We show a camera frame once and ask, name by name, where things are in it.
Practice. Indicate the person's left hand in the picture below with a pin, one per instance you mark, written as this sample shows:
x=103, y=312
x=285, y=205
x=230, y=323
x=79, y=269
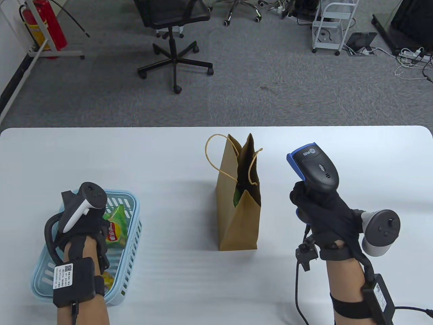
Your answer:
x=88, y=225

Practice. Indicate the person's right hand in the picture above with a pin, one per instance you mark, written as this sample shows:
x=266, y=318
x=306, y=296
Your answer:
x=331, y=216

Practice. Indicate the green cucumber print chips bag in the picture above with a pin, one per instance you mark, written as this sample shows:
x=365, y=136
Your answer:
x=116, y=230

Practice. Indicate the black and blue barcode scanner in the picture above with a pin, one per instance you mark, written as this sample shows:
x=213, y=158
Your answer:
x=319, y=169

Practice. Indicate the yellow bag of chips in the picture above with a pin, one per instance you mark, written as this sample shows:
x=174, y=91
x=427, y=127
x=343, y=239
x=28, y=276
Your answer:
x=108, y=281

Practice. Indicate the brown paper bag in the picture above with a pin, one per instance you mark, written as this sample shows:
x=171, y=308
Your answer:
x=240, y=233

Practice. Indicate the green white label chips bag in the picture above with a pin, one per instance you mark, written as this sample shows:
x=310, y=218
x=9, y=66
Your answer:
x=237, y=199

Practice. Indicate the person's left forearm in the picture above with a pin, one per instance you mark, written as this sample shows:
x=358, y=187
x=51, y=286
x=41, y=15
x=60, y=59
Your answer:
x=88, y=311

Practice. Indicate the white and black controller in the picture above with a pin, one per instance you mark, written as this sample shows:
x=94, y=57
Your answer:
x=93, y=196
x=384, y=230

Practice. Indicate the light blue plastic basket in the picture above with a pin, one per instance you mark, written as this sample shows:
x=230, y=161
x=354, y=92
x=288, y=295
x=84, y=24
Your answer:
x=121, y=193

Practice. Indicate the black labelled sensor box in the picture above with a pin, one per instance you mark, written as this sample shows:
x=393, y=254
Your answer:
x=74, y=284
x=380, y=298

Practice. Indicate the white metal stand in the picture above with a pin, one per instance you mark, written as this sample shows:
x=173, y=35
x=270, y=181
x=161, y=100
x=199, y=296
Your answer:
x=67, y=53

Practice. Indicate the white utility cart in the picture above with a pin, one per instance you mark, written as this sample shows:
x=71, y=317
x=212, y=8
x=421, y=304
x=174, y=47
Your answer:
x=338, y=40

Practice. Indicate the black lidded floor box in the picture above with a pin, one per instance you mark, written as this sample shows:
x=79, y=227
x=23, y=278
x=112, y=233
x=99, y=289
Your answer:
x=360, y=40

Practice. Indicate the white power strip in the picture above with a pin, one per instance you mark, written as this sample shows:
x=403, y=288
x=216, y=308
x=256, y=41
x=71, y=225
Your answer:
x=411, y=56

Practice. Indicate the red fire extinguisher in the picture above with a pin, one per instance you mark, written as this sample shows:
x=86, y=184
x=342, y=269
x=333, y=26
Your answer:
x=50, y=27

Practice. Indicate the black equipment stand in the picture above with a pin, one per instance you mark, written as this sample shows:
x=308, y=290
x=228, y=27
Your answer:
x=412, y=20

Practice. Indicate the chrome chair base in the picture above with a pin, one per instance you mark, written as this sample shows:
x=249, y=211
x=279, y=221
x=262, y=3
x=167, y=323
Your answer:
x=231, y=13

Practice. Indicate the black office chair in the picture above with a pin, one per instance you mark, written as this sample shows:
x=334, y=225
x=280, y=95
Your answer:
x=172, y=13

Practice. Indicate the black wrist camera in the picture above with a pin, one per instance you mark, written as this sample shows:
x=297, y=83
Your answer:
x=306, y=254
x=104, y=260

